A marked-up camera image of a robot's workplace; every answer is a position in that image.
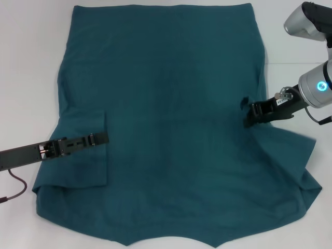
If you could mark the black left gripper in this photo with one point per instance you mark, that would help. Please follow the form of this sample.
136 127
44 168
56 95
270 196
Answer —
20 155

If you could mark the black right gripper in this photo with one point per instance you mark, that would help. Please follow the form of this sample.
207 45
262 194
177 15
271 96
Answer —
280 109

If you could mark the blue t-shirt with FREE print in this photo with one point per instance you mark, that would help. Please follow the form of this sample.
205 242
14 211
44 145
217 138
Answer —
168 116

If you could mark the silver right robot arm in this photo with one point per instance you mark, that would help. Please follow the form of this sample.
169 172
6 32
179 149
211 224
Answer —
311 88

